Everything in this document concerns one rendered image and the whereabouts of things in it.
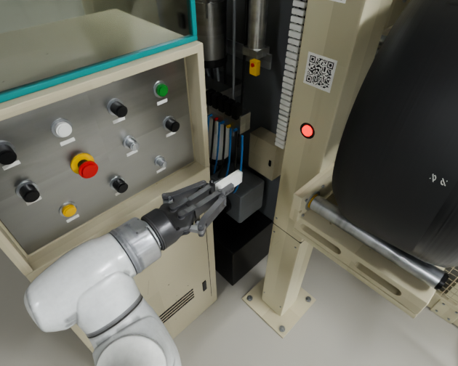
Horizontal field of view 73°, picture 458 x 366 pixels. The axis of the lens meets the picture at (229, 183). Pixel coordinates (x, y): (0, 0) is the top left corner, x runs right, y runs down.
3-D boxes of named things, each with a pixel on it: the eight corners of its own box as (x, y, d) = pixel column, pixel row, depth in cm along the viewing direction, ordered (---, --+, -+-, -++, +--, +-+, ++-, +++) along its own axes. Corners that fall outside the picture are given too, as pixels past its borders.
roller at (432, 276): (314, 190, 84) (316, 196, 88) (304, 202, 84) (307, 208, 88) (451, 273, 66) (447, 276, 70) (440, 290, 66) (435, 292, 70)
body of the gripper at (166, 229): (160, 236, 53) (201, 208, 57) (133, 209, 57) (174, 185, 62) (166, 261, 58) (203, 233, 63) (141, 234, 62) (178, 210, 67)
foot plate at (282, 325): (241, 299, 159) (241, 297, 157) (275, 266, 172) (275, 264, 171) (282, 338, 145) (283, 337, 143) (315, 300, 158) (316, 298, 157)
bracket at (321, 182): (288, 217, 88) (293, 193, 81) (359, 156, 108) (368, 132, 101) (297, 224, 86) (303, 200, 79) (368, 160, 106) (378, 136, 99)
